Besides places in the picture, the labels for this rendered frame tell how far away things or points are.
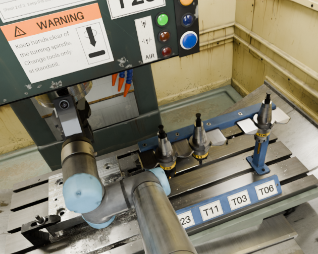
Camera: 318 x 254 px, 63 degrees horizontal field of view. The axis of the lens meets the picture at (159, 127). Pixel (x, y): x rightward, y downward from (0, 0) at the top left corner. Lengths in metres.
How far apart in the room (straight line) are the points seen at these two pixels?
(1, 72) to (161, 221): 0.37
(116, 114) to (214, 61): 0.86
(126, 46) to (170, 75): 1.33
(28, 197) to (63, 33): 0.93
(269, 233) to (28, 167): 1.46
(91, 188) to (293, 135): 1.12
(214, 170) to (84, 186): 0.70
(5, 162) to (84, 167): 1.51
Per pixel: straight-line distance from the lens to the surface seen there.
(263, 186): 1.06
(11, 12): 0.49
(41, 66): 0.52
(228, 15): 1.83
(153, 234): 0.45
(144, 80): 1.36
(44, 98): 0.72
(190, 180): 1.11
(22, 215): 1.26
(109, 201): 0.63
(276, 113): 0.93
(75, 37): 0.50
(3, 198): 1.71
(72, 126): 0.66
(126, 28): 0.50
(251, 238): 1.18
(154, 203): 0.51
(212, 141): 0.81
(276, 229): 1.23
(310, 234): 1.27
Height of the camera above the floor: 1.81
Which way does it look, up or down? 43 degrees down
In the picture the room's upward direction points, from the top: 11 degrees counter-clockwise
